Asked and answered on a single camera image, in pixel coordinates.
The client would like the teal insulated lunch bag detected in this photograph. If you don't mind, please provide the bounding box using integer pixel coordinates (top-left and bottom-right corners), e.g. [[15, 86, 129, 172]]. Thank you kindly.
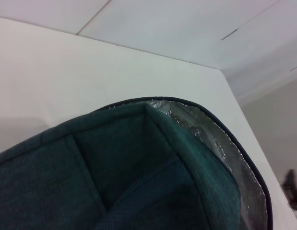
[[0, 96, 273, 230]]

